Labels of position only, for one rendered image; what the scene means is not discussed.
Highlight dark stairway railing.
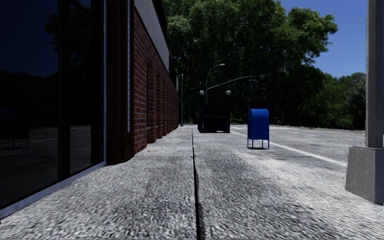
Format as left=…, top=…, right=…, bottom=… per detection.
left=197, top=89, right=232, bottom=134

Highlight grey pole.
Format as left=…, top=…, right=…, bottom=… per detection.
left=344, top=0, right=384, bottom=206
left=179, top=73, right=184, bottom=127

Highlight blue letter box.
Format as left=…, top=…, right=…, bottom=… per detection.
left=246, top=108, right=271, bottom=150

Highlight red brick building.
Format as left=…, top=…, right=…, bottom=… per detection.
left=0, top=0, right=180, bottom=219

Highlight trees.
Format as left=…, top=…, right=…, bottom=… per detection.
left=161, top=0, right=367, bottom=131

